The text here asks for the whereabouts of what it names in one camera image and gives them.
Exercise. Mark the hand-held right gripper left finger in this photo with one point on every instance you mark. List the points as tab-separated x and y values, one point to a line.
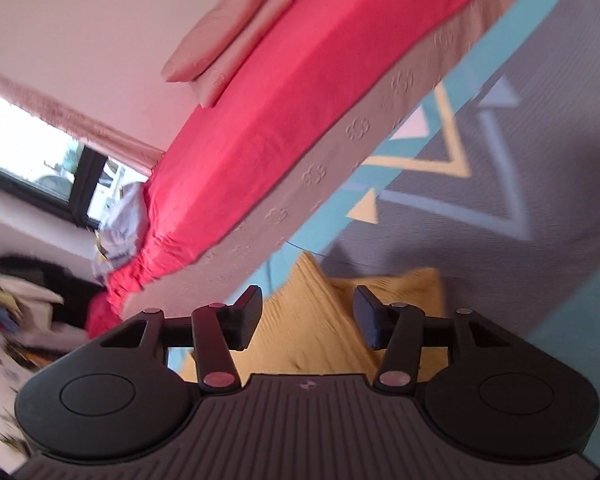
247	317

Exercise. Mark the light blue crumpled cloth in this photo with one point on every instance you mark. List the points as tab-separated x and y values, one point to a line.
122	230

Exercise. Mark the large pink pillow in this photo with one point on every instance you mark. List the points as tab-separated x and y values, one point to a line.
215	30

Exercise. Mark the geometric printed blanket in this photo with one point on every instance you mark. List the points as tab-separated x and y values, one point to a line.
505	185

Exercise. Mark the small pink pillow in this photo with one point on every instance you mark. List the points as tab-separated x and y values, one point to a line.
245	55

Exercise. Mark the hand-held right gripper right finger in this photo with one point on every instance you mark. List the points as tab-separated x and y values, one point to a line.
370	317

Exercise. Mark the grey embossed mattress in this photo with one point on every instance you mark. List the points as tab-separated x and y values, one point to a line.
340	160

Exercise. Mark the red bed sheet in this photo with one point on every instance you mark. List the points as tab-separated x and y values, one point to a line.
290	125

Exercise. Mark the pink curtain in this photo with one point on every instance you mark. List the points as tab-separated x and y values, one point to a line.
70	110

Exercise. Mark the pile of dark clothes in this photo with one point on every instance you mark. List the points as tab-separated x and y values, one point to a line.
25	300

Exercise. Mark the dark framed window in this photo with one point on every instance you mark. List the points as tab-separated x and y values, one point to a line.
55	170

